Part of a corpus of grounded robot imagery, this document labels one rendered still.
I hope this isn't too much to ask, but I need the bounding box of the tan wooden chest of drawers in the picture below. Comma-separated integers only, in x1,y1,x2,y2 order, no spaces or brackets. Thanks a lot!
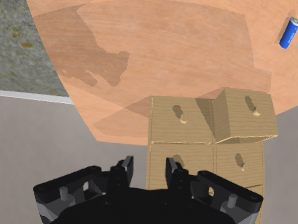
146,96,265,199

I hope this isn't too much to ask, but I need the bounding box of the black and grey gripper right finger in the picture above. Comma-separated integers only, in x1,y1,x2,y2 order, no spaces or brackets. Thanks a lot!
165,157,263,224

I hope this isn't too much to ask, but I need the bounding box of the blue aa battery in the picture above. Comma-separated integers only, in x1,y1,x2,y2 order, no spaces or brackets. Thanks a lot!
279,17,298,49

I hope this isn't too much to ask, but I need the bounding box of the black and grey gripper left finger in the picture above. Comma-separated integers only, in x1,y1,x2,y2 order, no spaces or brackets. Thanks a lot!
33,156,134,224

